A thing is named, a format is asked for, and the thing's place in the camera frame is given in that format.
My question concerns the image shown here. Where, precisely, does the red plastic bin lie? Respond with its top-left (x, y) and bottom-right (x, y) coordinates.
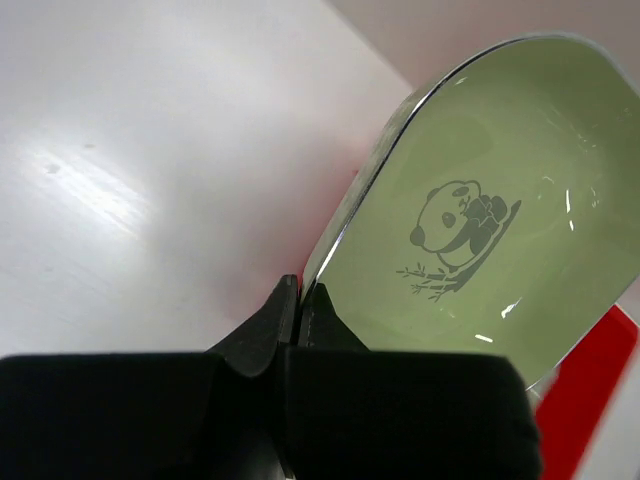
top-left (535, 305), bottom-right (639, 480)

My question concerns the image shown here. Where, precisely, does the green square plate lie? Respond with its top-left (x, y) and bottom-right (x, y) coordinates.
top-left (302, 35), bottom-right (639, 386)

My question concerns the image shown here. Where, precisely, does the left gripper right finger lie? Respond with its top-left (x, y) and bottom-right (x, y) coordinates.
top-left (281, 285), bottom-right (543, 479)

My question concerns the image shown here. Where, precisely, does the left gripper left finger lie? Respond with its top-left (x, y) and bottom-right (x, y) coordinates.
top-left (1, 275), bottom-right (298, 479)

